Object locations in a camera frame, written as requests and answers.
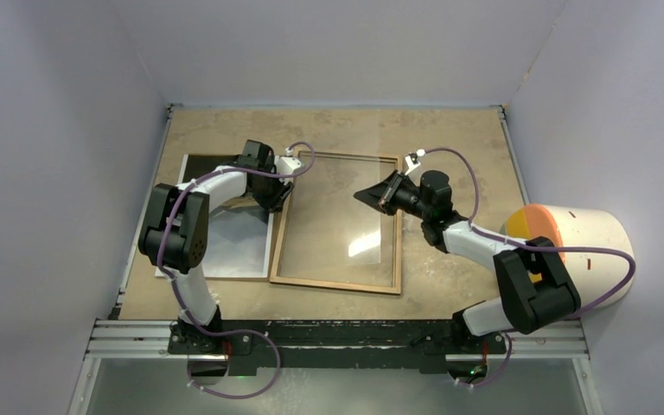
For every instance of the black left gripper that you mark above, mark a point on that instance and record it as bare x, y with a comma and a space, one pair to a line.
284, 189

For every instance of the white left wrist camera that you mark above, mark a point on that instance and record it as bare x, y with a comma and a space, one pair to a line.
287, 166

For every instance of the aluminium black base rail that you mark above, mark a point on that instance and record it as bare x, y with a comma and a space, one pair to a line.
429, 346

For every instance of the black wooden picture frame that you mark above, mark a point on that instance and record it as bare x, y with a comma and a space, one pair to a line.
327, 239

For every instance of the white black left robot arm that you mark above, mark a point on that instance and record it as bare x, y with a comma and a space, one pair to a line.
199, 314

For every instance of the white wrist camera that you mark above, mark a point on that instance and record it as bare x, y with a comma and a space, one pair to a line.
287, 166
413, 160

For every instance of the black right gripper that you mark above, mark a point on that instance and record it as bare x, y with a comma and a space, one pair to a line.
380, 195

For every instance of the clear acrylic sheet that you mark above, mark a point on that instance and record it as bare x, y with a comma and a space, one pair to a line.
354, 131

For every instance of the white cylinder with orange lid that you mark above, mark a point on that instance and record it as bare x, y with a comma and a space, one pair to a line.
593, 274

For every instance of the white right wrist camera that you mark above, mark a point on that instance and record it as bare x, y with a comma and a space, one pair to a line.
413, 160

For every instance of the grey landscape photo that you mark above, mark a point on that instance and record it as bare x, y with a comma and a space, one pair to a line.
174, 235

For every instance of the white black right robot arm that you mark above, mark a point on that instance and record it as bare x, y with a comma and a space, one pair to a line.
535, 289

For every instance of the brown frame backing board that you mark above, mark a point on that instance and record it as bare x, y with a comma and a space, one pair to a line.
272, 246

